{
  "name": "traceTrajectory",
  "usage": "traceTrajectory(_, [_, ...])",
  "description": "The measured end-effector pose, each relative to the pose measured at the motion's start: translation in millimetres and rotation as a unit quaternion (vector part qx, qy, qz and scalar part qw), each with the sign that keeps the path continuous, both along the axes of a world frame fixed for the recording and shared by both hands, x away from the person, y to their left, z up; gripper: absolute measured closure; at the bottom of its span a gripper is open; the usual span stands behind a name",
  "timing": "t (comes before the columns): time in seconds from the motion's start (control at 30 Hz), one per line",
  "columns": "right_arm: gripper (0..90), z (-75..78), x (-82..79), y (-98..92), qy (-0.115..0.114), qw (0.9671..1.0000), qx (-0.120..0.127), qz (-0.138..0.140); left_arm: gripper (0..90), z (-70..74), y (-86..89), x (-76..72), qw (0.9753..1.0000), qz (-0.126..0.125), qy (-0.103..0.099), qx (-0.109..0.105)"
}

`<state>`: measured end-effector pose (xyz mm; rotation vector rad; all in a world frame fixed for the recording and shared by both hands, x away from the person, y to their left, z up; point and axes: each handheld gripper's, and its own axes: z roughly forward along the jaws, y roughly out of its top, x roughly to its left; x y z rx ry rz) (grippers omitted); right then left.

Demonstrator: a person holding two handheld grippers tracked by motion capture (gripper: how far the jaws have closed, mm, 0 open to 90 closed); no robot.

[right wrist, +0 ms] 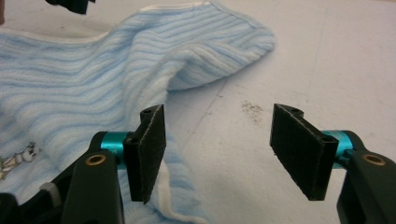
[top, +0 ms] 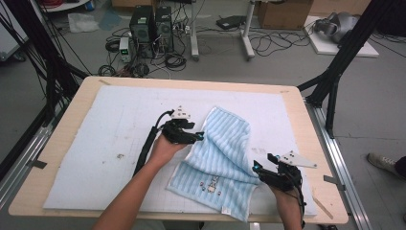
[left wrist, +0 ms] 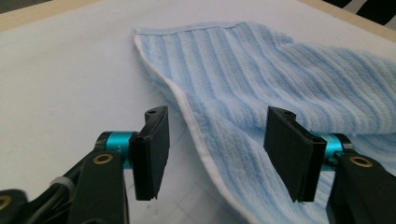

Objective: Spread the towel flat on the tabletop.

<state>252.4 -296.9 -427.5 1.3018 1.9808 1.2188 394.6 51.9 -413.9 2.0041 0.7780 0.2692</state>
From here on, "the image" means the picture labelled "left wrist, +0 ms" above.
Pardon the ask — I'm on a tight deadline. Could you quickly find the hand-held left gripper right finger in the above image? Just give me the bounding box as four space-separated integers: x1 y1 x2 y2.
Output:
263 105 328 203

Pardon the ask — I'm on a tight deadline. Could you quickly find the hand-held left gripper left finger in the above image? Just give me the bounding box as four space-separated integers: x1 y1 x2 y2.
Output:
129 105 171 201

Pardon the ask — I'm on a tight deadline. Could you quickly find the light blue striped towel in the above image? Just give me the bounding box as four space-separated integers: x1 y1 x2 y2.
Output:
134 21 396 224

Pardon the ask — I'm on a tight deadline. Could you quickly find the white foam mat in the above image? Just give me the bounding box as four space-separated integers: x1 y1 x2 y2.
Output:
0 0 396 224

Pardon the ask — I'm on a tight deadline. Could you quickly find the light wooden table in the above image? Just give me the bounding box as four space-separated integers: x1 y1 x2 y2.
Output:
0 0 396 43

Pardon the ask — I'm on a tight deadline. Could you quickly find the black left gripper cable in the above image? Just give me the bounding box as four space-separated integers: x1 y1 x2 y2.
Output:
27 176 76 224

